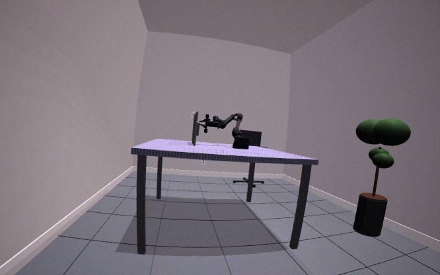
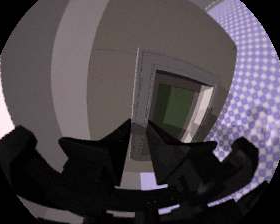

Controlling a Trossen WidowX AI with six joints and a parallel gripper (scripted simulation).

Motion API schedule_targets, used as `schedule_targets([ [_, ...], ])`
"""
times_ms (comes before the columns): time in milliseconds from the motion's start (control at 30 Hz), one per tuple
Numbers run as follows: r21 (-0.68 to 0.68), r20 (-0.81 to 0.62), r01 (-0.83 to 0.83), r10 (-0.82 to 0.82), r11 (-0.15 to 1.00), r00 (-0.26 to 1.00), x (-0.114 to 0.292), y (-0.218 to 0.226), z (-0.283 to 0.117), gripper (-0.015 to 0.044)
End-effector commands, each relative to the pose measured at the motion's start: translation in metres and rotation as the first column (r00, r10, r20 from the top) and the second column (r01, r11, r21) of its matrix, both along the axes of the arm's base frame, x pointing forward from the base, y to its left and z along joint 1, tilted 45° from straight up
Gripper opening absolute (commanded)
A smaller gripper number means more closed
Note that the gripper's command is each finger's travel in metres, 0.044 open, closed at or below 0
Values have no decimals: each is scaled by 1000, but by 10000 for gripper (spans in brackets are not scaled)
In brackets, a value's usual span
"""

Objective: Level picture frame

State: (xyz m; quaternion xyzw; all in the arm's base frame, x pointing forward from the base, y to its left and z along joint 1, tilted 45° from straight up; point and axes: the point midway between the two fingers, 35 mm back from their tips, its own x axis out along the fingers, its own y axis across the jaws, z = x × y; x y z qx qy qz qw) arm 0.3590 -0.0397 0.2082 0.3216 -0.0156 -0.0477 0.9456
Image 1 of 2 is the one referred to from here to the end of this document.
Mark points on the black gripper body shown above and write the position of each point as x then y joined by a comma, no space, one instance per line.
208,123

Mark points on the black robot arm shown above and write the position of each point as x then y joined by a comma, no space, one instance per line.
219,123

